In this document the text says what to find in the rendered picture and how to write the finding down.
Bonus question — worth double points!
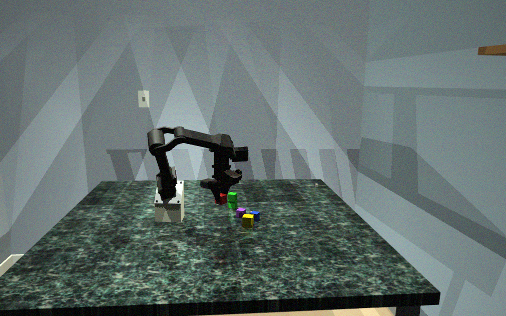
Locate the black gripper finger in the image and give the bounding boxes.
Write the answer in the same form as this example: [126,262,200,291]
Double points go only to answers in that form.
[221,182,232,195]
[211,186,223,202]

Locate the red block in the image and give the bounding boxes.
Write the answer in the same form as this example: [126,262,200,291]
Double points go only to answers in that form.
[215,193,227,205]

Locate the blue block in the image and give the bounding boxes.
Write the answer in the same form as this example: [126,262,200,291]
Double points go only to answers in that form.
[250,211,260,221]

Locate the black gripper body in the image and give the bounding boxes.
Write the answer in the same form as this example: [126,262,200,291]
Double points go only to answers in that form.
[200,163,231,190]

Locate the purple block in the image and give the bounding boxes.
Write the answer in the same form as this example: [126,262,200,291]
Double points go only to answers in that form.
[236,208,246,218]

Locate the yellow cube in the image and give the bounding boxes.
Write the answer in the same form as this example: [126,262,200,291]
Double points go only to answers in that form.
[242,214,254,228]

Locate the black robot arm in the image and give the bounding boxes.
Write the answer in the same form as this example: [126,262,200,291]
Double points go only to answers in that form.
[147,126,248,200]

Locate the green block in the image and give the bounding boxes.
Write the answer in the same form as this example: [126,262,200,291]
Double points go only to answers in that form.
[228,192,237,202]
[228,200,237,209]

